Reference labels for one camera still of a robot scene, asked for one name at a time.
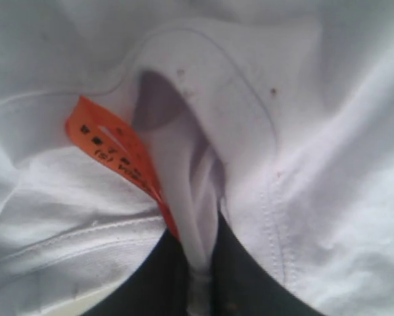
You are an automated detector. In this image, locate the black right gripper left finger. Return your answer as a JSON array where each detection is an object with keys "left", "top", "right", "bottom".
[{"left": 84, "top": 230, "right": 189, "bottom": 316}]

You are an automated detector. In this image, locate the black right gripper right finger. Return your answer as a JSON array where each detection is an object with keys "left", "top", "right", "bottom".
[{"left": 212, "top": 214, "right": 318, "bottom": 316}]

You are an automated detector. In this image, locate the white t-shirt with red lettering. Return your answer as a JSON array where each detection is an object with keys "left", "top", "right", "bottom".
[{"left": 0, "top": 1, "right": 394, "bottom": 315}]

